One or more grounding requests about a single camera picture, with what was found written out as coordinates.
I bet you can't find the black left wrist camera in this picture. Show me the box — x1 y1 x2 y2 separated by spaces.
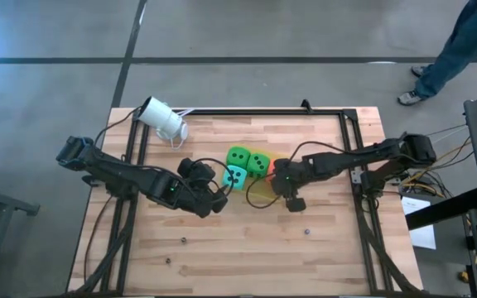
176 156 217 188

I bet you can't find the large teal foam die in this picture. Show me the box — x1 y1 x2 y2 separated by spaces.
221 164 249 192

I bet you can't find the black support beam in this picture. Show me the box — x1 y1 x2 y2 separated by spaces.
405 186 477 232

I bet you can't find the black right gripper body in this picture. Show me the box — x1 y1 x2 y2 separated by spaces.
282 185 304 200

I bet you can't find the black aluminium table frame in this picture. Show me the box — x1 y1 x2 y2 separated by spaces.
67 108 426 297

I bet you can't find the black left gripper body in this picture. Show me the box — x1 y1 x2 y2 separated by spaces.
196 188 230 219

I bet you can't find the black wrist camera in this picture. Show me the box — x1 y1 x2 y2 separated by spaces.
176 156 217 188
285 197 307 214

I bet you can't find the black clamp mount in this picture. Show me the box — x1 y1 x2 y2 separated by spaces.
81 172 112 188

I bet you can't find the yellow translucent plastic bin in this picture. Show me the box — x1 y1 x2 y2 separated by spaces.
221 144 292 203

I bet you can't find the person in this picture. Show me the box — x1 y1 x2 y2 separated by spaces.
397 0 477 107

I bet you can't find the white paper sheet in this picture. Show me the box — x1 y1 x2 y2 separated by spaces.
401 195 437 251

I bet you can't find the large orange foam die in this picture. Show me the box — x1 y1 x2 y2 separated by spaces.
265 159 277 184

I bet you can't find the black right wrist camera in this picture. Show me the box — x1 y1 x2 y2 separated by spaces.
285 197 307 214

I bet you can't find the large green foam die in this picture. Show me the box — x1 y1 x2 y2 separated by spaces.
246 151 272 180
225 145 252 171

